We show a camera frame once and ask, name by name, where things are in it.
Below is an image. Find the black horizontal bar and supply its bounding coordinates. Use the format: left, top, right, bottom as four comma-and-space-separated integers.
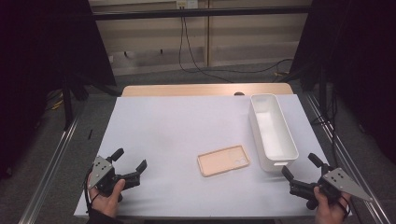
91, 5, 313, 21

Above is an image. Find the black stand leg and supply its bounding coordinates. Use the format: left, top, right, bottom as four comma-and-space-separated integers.
61, 77, 75, 131

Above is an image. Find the black hanging cable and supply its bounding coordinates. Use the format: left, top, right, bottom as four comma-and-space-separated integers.
177, 8, 235, 84

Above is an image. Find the person's left hand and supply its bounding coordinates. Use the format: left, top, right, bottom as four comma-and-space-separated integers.
88, 178, 126, 218

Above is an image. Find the beige phone case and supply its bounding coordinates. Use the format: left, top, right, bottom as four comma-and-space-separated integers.
196, 145, 251, 178

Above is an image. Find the white plastic storage bin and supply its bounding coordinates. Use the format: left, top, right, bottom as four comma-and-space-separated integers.
247, 92, 300, 174

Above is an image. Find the black curtain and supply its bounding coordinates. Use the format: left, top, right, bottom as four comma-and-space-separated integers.
0, 0, 118, 180
289, 0, 396, 164

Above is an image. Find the white wall socket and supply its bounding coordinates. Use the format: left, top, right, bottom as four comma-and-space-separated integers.
175, 0, 200, 10

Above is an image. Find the yellow cable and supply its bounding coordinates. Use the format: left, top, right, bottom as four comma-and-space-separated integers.
46, 89, 64, 111

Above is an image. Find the metal floor rail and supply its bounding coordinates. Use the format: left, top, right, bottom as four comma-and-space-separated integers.
305, 92, 392, 224
18, 113, 82, 224

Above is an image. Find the black wrist strap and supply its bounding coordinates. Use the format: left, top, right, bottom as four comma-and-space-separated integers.
83, 169, 101, 216

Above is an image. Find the person's right hand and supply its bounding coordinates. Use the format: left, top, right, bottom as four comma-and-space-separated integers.
312, 186, 352, 224

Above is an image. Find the white table mat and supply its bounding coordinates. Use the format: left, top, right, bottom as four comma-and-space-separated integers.
73, 93, 353, 219

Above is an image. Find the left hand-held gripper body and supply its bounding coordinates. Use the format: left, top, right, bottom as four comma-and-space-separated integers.
88, 155, 126, 200

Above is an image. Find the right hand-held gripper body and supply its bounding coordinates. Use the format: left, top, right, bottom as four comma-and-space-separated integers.
305, 162, 374, 210

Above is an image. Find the black floor cable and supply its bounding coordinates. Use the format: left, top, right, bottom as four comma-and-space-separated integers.
183, 17, 294, 76

